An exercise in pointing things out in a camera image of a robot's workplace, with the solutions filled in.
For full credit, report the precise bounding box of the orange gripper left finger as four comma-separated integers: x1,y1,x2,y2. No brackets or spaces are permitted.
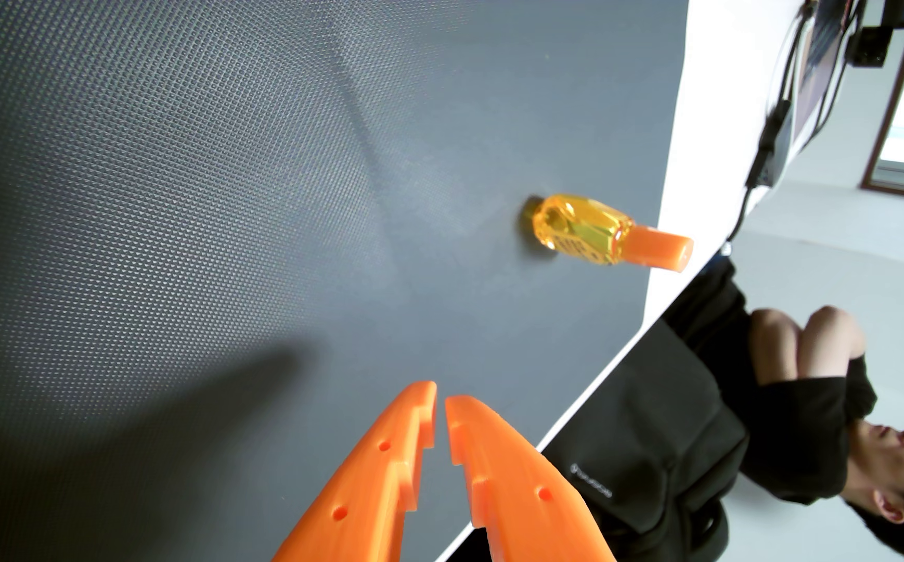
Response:
272,381,438,562

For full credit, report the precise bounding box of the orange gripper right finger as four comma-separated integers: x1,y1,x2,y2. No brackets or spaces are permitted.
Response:
444,395,617,562

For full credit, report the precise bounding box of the yellow eyedrops bottle orange cap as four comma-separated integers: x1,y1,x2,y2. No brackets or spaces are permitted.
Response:
532,194,695,273

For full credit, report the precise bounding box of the person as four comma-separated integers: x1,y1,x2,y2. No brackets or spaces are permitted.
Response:
661,256,904,562

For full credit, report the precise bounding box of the dark grey textured mat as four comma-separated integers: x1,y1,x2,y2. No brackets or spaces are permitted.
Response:
0,0,691,562

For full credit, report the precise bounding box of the dark monitor screen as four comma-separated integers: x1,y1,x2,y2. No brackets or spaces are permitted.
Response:
791,0,855,143

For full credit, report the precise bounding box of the black cable with adapter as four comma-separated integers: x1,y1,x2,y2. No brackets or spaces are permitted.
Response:
721,0,821,254

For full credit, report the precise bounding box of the black camera box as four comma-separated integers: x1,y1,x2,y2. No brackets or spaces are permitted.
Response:
845,25,895,68

